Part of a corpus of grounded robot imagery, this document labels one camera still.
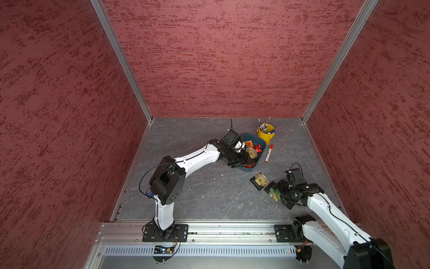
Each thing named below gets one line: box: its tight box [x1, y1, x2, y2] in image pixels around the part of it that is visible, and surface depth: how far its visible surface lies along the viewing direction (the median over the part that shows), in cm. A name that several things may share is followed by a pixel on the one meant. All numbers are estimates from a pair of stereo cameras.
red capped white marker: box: [264, 144, 274, 164], surface depth 103 cm
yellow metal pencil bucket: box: [256, 123, 275, 146], surface depth 103 cm
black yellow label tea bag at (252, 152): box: [246, 146, 259, 160], surface depth 97 cm
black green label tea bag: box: [263, 180, 282, 202], surface depth 87 cm
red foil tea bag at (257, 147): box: [253, 144, 263, 153], surface depth 102 cm
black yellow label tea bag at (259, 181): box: [249, 172, 269, 192], surface depth 92 cm
